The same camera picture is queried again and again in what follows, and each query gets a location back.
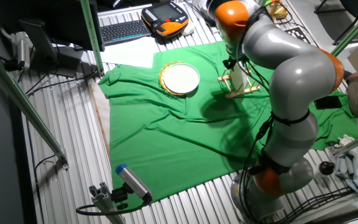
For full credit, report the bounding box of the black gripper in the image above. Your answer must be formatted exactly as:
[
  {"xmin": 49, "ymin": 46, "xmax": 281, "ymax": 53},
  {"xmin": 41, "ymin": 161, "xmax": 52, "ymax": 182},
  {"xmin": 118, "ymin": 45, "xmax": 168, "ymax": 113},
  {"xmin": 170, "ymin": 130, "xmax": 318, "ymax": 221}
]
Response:
[{"xmin": 223, "ymin": 57, "xmax": 239, "ymax": 70}]

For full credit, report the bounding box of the wooden dish rack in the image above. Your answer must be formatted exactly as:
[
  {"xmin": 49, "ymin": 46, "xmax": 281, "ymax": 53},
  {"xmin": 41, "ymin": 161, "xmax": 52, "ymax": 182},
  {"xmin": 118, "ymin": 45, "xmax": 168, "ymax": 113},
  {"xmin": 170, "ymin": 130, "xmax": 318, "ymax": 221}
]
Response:
[{"xmin": 217, "ymin": 67, "xmax": 262, "ymax": 100}]

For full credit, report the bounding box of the white flat rimmed plate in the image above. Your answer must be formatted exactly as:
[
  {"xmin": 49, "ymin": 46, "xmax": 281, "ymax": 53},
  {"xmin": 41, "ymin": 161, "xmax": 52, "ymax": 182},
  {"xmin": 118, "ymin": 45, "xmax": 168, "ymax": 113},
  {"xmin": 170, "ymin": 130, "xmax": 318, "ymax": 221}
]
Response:
[{"xmin": 163, "ymin": 62, "xmax": 201, "ymax": 95}]

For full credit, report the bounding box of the white rounded object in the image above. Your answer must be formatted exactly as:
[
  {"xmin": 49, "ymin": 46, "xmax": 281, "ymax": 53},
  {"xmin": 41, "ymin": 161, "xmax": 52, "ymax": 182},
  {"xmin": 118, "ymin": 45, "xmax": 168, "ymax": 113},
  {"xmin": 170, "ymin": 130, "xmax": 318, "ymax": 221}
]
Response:
[{"xmin": 181, "ymin": 21, "xmax": 196, "ymax": 37}]

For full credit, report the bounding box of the golden woven placemat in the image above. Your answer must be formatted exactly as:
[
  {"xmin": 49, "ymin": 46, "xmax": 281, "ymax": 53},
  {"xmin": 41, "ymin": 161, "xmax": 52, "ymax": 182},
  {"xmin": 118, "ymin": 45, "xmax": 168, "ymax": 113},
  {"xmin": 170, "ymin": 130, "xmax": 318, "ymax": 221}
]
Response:
[{"xmin": 158, "ymin": 60, "xmax": 192, "ymax": 96}]

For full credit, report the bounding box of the yellow shiny object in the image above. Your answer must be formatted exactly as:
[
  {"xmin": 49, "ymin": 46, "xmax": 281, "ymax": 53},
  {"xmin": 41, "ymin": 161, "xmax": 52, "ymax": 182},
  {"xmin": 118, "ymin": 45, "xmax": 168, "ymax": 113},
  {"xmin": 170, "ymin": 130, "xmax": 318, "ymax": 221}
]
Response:
[{"xmin": 265, "ymin": 0, "xmax": 289, "ymax": 21}]

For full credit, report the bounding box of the black white marker tag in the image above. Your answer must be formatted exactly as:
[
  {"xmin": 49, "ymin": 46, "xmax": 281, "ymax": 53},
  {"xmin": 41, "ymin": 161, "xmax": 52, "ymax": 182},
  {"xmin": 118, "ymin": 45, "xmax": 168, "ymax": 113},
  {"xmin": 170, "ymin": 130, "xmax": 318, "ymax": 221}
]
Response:
[{"xmin": 283, "ymin": 26, "xmax": 313, "ymax": 45}]

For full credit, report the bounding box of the orange black teach pendant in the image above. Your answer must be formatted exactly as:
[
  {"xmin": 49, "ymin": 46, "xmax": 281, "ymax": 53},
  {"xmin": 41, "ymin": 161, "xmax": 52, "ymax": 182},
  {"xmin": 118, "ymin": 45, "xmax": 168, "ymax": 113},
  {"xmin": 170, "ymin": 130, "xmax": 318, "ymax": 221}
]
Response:
[{"xmin": 140, "ymin": 0, "xmax": 190, "ymax": 38}]

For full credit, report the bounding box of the green cloth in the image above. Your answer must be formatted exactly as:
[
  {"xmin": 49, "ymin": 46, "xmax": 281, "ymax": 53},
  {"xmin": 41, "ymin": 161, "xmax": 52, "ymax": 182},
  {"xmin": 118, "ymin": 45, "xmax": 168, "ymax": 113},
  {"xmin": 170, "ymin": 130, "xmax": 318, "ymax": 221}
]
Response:
[{"xmin": 98, "ymin": 40, "xmax": 358, "ymax": 202}]

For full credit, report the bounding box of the white paper sheet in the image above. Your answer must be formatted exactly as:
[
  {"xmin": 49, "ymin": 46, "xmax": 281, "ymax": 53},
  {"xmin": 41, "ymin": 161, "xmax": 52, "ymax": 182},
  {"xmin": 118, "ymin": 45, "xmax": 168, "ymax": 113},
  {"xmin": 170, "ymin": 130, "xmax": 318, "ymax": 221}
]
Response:
[{"xmin": 99, "ymin": 35, "xmax": 168, "ymax": 70}]

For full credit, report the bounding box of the black smartphone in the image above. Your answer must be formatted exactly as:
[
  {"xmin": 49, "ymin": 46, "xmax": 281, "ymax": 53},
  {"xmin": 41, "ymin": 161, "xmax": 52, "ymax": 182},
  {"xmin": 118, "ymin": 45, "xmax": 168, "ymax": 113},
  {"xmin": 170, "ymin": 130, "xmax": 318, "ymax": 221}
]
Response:
[{"xmin": 313, "ymin": 95, "xmax": 343, "ymax": 111}]

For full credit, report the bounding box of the black keyboard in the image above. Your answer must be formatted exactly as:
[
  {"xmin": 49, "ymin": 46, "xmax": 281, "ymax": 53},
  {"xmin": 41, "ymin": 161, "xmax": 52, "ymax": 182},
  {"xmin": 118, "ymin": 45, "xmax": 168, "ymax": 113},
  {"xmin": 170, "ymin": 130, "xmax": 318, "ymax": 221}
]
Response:
[{"xmin": 99, "ymin": 19, "xmax": 152, "ymax": 47}]

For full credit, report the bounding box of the dark office chair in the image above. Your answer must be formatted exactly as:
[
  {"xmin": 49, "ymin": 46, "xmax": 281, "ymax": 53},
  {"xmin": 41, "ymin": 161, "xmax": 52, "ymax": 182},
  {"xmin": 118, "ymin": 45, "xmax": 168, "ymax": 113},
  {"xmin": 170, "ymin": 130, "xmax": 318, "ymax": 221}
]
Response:
[{"xmin": 313, "ymin": 0, "xmax": 358, "ymax": 47}]

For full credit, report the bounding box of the light wooden board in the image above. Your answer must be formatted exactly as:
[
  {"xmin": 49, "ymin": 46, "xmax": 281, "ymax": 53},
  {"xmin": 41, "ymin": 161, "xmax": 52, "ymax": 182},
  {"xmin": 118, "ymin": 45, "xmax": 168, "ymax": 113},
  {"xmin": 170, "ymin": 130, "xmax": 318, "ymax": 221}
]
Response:
[{"xmin": 87, "ymin": 81, "xmax": 112, "ymax": 160}]

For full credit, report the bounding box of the white crumpled tissue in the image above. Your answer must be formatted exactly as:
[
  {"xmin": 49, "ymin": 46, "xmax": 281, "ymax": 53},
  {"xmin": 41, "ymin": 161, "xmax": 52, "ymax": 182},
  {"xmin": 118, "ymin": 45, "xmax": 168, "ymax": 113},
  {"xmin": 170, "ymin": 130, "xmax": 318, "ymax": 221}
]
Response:
[{"xmin": 334, "ymin": 134, "xmax": 356, "ymax": 149}]

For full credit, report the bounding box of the black round knob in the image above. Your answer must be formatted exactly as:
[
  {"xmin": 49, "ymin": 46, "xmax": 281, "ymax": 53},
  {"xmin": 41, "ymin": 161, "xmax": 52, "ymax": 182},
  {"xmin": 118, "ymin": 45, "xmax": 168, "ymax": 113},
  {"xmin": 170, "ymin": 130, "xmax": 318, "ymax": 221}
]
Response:
[{"xmin": 318, "ymin": 161, "xmax": 336, "ymax": 176}]

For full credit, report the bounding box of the black monitor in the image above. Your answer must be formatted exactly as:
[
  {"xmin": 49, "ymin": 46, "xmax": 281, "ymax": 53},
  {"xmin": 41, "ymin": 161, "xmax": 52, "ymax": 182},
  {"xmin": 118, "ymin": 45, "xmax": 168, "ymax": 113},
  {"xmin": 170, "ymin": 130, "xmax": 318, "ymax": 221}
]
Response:
[{"xmin": 0, "ymin": 0, "xmax": 106, "ymax": 53}]

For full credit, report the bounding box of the silver cylinder device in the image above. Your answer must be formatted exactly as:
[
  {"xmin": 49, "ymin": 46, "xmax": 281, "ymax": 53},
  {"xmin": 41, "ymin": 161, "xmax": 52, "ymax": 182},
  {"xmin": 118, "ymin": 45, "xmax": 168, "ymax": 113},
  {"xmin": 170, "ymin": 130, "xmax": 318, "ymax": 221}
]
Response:
[{"xmin": 14, "ymin": 30, "xmax": 31, "ymax": 72}]

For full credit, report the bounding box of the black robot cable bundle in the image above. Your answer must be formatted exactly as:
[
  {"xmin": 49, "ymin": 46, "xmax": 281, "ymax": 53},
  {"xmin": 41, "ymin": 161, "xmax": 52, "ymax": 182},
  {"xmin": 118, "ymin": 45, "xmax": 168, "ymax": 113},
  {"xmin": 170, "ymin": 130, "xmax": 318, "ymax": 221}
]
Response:
[{"xmin": 237, "ymin": 51, "xmax": 275, "ymax": 222}]

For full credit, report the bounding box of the green upright frame post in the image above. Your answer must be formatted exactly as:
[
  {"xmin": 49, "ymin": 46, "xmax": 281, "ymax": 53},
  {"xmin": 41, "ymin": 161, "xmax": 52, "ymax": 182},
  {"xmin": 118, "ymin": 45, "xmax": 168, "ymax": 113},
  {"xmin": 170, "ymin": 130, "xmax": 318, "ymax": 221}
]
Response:
[{"xmin": 79, "ymin": 0, "xmax": 106, "ymax": 77}]

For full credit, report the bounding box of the silver camera with blue end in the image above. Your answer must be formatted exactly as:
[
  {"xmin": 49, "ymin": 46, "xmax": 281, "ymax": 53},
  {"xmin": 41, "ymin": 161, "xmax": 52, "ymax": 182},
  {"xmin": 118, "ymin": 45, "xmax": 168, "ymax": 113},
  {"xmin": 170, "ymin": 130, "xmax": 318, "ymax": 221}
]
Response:
[{"xmin": 114, "ymin": 163, "xmax": 154, "ymax": 205}]

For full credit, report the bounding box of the black floor cable bundle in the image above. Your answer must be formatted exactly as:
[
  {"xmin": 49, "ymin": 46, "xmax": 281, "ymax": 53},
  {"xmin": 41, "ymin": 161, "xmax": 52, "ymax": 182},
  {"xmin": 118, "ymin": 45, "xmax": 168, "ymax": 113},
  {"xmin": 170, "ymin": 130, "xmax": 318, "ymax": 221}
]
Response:
[{"xmin": 273, "ymin": 185, "xmax": 356, "ymax": 224}]

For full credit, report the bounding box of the aluminium profile camera mount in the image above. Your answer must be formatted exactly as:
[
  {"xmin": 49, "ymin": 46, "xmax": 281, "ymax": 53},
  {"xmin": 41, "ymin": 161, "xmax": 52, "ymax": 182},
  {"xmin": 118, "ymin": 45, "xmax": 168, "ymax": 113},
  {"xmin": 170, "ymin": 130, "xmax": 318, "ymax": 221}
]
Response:
[{"xmin": 88, "ymin": 181, "xmax": 127, "ymax": 224}]

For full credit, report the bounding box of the black camera cable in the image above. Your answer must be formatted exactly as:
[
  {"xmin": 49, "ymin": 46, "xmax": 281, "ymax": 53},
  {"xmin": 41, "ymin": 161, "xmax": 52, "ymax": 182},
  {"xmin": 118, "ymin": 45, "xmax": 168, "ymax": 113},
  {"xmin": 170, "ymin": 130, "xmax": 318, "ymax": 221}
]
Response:
[{"xmin": 75, "ymin": 198, "xmax": 149, "ymax": 217}]

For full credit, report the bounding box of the green slanted frame bar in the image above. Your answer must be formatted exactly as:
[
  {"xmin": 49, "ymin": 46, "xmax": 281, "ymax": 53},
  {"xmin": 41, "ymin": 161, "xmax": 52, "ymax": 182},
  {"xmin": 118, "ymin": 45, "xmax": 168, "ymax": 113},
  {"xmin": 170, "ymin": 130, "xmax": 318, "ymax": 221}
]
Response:
[{"xmin": 0, "ymin": 42, "xmax": 70, "ymax": 171}]

